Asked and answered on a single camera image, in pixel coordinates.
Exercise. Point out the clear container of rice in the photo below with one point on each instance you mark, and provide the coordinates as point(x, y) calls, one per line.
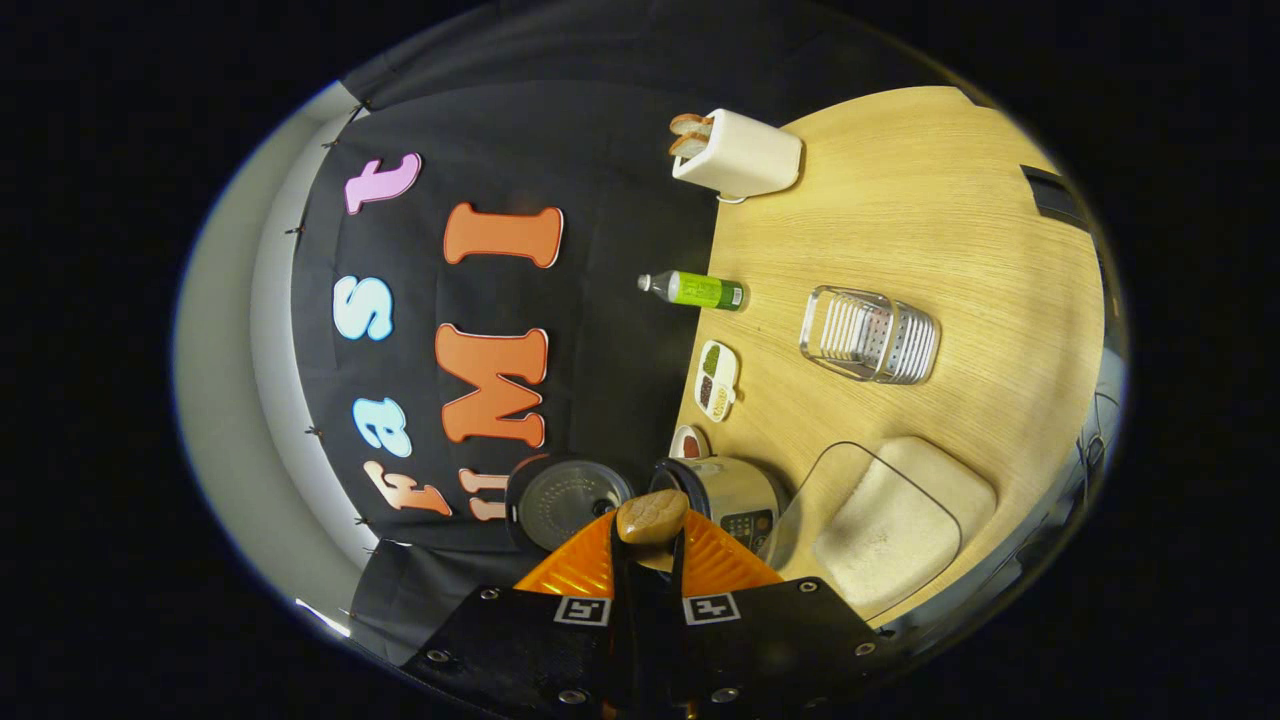
point(890, 530)

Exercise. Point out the small dish of red beans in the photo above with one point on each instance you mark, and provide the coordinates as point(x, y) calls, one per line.
point(690, 442)

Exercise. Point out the white divided grain dish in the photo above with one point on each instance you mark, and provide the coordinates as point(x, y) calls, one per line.
point(716, 378)

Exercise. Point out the black silver rice cooker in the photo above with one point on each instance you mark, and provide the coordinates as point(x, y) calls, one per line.
point(740, 490)

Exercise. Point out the green label plastic bottle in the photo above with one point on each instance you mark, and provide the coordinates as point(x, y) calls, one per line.
point(695, 290)

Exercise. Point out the bread slice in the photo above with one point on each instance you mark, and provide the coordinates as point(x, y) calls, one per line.
point(690, 124)
point(690, 146)

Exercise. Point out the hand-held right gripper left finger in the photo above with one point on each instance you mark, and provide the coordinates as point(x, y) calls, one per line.
point(622, 620)

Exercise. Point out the black table edge bracket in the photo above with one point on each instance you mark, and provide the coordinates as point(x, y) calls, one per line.
point(1050, 195)

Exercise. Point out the white toaster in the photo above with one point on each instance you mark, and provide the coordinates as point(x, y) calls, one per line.
point(745, 155)

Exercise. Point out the wooden spoon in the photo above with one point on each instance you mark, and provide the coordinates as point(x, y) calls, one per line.
point(652, 515)

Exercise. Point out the black backdrop cloth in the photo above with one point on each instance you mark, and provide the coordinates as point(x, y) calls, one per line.
point(620, 150)

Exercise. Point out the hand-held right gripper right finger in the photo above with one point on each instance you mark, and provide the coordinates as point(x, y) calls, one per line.
point(678, 630)

